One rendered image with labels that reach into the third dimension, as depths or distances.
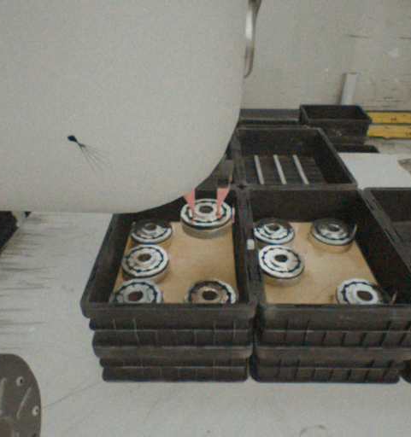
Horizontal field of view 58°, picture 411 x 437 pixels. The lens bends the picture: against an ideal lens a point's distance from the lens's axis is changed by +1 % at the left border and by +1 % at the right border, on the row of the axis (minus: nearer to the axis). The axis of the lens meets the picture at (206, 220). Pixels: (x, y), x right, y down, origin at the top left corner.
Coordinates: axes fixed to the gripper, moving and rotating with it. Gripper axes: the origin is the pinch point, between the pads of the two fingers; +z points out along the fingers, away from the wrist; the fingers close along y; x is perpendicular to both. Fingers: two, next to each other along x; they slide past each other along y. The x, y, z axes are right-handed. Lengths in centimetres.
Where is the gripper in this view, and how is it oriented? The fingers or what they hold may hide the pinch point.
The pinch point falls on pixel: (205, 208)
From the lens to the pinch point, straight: 72.3
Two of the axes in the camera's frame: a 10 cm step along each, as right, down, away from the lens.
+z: 0.1, 8.3, 5.5
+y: -9.9, -0.5, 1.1
